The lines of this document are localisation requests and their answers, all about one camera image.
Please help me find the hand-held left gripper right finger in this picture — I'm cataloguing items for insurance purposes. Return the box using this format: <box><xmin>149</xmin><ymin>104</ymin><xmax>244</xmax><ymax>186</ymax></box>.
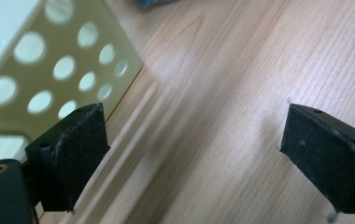
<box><xmin>279</xmin><ymin>103</ymin><xmax>355</xmax><ymax>216</ymax></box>

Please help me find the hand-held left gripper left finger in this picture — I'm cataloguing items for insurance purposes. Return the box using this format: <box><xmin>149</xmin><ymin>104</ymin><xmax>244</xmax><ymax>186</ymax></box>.
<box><xmin>24</xmin><ymin>102</ymin><xmax>111</xmax><ymax>215</ymax></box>

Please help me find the pale green plastic basket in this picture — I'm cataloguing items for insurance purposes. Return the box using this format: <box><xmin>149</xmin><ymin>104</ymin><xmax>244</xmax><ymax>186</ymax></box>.
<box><xmin>0</xmin><ymin>0</ymin><xmax>144</xmax><ymax>166</ymax></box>

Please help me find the blue plaid shirt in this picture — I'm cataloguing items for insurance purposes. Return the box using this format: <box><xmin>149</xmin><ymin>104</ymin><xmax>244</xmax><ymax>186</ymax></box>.
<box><xmin>133</xmin><ymin>0</ymin><xmax>180</xmax><ymax>9</ymax></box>

